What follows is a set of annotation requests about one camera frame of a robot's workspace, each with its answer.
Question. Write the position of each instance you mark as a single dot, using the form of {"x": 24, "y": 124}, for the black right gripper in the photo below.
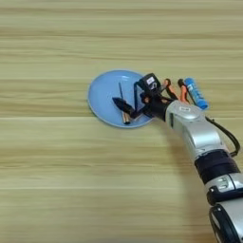
{"x": 155, "y": 106}

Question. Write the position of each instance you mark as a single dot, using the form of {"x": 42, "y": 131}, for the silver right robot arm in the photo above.
{"x": 202, "y": 136}

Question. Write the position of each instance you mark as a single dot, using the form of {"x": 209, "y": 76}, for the round blue plate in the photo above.
{"x": 102, "y": 95}

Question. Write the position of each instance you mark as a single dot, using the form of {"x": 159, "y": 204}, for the black box with white label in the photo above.
{"x": 150, "y": 83}

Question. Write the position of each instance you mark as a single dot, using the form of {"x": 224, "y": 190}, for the orange and black pliers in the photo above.
{"x": 183, "y": 91}

